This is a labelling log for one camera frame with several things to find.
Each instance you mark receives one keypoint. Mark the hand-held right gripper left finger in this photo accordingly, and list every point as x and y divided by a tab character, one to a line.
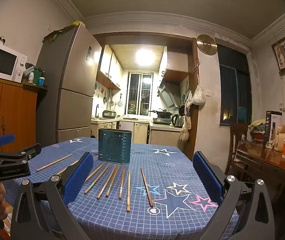
80	175

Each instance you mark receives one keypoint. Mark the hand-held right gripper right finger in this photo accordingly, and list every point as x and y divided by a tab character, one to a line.
207	177

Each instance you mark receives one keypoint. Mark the wooden chopstick green band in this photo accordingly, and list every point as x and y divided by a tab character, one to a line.
113	180

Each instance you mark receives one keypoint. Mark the teal slotted utensil holder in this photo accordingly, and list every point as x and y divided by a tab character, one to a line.
115	146

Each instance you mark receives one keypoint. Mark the pale pointed wooden chopstick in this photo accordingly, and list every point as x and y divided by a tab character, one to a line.
128	190

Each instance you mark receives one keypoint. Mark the orange wooden cabinet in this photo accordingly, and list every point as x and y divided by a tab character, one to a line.
15	110

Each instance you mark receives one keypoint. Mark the dark wooden chair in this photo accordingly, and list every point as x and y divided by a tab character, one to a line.
237	142

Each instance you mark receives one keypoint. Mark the blue star checked tablecloth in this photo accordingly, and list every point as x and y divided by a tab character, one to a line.
157	170

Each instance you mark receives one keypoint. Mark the hanging cloth bags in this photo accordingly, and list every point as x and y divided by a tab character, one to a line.
186	130

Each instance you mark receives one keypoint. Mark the dark wooden side table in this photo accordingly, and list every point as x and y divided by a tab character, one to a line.
265	160

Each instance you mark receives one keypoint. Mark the steel electric kettle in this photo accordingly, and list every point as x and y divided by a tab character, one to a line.
178	121

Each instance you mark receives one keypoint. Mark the small white bottle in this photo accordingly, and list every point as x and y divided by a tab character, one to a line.
30	78

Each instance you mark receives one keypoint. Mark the small teal container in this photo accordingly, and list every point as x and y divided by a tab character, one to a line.
41	81

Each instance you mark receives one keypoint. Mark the gas stove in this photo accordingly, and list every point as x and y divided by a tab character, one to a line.
161	121

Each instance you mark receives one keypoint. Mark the yellowish cloth pile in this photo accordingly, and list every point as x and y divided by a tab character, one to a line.
257	125

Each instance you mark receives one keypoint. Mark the green box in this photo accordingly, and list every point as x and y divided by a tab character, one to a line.
37	74

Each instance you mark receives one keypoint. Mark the cream lower kitchen cabinets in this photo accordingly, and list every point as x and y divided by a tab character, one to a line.
140	132

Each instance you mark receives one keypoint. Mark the cream kitchen cabinets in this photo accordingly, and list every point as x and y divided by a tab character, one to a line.
140	132
110	67

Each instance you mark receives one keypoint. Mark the white microwave oven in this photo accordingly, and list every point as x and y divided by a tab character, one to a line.
2	62

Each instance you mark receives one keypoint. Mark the black wok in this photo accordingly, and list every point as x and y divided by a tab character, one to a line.
162	112

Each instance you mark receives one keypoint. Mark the silver refrigerator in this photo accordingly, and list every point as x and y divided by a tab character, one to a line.
75	92

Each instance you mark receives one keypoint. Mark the hanging white plastic bag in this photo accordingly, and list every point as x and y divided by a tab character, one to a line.
198	96

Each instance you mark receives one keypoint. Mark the black cardboard box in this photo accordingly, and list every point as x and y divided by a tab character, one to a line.
272	127

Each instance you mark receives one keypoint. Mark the brown paper bag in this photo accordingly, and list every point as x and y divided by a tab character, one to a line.
281	133

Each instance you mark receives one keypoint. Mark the steel range hood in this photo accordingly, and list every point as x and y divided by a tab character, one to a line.
168	93

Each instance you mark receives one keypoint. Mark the dark room window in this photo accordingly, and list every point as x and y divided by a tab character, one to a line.
235	87

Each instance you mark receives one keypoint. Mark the barred kitchen window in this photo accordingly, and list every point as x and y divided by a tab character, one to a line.
140	93

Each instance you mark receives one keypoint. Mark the cream upper kitchen cabinets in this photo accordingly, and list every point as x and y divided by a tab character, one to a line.
110	67

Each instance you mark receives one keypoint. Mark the dark green bundle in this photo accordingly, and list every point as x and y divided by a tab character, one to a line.
53	35

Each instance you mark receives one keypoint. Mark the wooden upper kitchen cabinet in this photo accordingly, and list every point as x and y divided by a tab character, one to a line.
175	66

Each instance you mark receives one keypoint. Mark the refrigerator sticker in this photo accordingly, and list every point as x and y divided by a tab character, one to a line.
89	53

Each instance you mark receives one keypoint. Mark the round brass plate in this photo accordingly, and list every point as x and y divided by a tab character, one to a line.
206	44

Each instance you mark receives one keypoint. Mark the round ceiling lamp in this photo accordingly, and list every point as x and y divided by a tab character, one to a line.
145	57

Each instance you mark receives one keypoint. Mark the yellow cloth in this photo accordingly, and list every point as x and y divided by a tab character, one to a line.
78	23

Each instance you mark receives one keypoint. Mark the white wall switch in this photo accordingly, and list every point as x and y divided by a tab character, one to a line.
208	93

